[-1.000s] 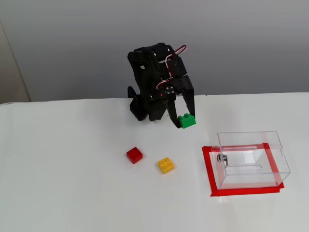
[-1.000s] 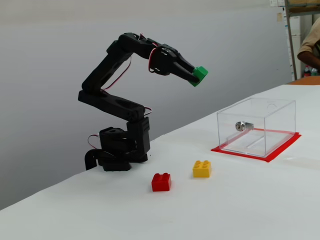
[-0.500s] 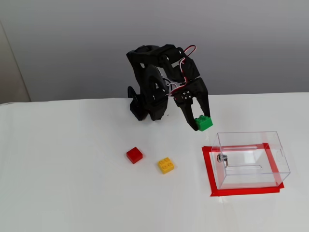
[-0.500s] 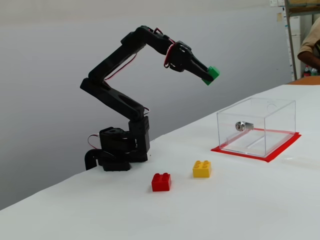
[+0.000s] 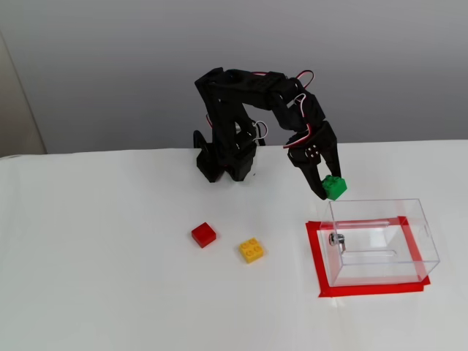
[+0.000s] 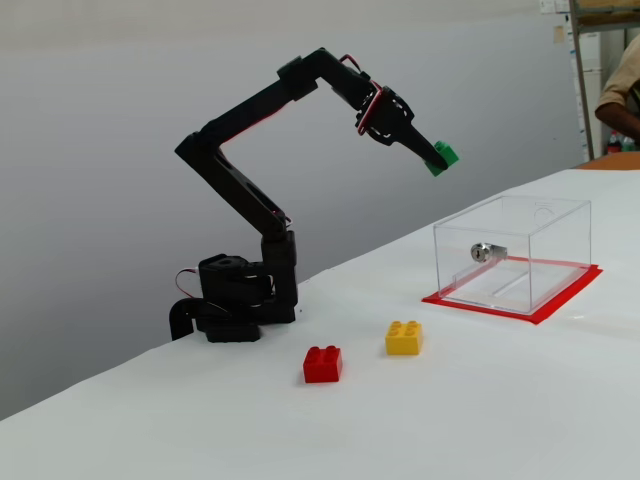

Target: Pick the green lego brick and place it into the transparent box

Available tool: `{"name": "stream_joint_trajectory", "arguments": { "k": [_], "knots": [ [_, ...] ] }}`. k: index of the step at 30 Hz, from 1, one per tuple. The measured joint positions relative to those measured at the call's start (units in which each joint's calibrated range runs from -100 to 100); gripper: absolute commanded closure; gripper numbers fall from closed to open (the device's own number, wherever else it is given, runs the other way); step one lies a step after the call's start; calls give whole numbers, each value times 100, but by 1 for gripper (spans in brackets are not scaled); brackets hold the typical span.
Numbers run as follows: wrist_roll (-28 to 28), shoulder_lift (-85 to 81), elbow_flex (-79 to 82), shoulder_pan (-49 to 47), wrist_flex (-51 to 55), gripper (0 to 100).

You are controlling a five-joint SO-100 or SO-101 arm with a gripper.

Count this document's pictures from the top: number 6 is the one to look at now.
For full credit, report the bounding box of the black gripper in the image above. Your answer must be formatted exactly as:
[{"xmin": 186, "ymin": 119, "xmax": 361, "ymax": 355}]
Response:
[{"xmin": 355, "ymin": 84, "xmax": 449, "ymax": 171}]

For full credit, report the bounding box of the green lego brick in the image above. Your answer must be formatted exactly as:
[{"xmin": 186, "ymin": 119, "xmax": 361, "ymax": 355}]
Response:
[{"xmin": 424, "ymin": 139, "xmax": 460, "ymax": 179}]

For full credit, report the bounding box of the transparent acrylic box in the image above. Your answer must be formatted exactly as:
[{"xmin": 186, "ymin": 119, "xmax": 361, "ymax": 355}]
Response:
[{"xmin": 432, "ymin": 194, "xmax": 593, "ymax": 316}]

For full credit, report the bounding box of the yellow lego brick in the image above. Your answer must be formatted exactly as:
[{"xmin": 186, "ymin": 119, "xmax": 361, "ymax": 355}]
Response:
[{"xmin": 384, "ymin": 319, "xmax": 424, "ymax": 357}]

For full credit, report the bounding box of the red lego brick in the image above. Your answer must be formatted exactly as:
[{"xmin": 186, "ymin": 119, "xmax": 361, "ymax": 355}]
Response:
[{"xmin": 302, "ymin": 344, "xmax": 344, "ymax": 385}]

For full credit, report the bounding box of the silver cam lock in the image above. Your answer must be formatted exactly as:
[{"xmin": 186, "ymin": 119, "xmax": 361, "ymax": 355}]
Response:
[{"xmin": 469, "ymin": 242, "xmax": 509, "ymax": 264}]

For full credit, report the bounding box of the grey metal shelf rack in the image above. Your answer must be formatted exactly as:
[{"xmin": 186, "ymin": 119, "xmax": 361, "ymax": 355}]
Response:
[{"xmin": 568, "ymin": 0, "xmax": 640, "ymax": 161}]

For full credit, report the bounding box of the white cabinet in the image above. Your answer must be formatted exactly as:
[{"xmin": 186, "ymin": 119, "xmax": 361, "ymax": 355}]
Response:
[{"xmin": 578, "ymin": 30, "xmax": 610, "ymax": 157}]

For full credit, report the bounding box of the orange table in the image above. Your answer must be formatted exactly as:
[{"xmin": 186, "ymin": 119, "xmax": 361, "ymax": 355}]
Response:
[{"xmin": 573, "ymin": 151, "xmax": 640, "ymax": 172}]

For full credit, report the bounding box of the person's beige shirt torso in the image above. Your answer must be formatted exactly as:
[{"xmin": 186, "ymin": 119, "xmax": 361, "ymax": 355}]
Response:
[{"xmin": 598, "ymin": 33, "xmax": 640, "ymax": 112}]

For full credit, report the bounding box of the red tape rectangle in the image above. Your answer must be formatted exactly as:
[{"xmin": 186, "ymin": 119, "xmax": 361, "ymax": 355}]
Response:
[{"xmin": 421, "ymin": 255, "xmax": 604, "ymax": 327}]

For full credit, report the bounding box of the black table clamp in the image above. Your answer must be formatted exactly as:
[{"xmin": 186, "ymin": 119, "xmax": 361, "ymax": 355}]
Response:
[{"xmin": 168, "ymin": 298, "xmax": 201, "ymax": 342}]

